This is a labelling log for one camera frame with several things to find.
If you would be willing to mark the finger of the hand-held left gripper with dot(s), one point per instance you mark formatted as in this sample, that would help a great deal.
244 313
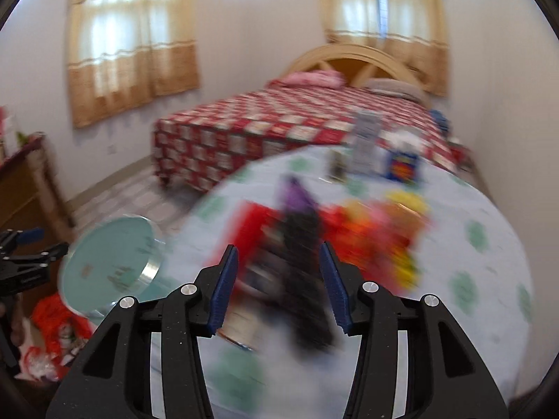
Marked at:
30 235
52 253

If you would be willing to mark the cream wooden headboard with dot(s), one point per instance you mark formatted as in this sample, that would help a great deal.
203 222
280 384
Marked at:
349 59

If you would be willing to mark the orange yellow wrapper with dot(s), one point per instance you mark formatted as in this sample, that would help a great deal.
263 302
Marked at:
408 248

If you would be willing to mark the dark wrapper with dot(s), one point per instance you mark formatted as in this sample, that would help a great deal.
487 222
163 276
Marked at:
305 279

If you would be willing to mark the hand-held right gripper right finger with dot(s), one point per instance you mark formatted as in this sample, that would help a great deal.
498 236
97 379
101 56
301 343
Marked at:
336 290

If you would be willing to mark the wide beige curtain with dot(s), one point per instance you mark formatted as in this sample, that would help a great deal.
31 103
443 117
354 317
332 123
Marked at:
131 43

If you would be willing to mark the white wall socket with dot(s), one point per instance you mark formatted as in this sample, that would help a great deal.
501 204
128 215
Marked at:
113 149

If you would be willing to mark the red white plastic bag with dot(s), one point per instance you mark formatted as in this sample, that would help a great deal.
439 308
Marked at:
52 327

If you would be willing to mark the cloud print tablecloth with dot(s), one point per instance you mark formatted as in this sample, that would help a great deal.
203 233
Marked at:
458 248

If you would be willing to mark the dark flat packet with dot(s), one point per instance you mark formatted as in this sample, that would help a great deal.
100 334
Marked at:
338 166

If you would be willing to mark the blue carton with white top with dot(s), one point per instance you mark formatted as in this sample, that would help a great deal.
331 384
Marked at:
402 163

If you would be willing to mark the pink pillow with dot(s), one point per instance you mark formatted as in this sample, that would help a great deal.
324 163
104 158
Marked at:
310 79

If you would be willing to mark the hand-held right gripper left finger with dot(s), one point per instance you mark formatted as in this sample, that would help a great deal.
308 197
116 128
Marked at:
222 290

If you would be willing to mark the bed with red patterned bedspread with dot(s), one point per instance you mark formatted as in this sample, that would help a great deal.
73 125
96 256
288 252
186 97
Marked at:
262 126

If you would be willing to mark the tall blue white milk carton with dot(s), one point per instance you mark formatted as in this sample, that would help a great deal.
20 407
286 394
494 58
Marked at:
364 139

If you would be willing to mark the yellow sponge piece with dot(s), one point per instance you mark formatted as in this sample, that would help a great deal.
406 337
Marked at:
406 200

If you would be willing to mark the grey striped pillow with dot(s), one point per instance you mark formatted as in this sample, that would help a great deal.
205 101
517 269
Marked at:
395 88

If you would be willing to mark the narrow beige curtain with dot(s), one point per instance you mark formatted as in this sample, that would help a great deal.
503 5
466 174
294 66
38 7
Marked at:
384 8

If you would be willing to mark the blue cloth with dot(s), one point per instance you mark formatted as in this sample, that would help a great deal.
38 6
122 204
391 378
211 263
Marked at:
439 120

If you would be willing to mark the teal round metal bin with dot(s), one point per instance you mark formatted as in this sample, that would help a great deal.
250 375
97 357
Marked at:
109 262

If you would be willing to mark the purple snack bag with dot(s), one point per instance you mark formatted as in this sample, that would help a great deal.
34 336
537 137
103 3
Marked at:
297 196

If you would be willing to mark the brown wooden cabinet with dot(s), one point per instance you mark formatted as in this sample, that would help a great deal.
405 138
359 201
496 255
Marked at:
26 192

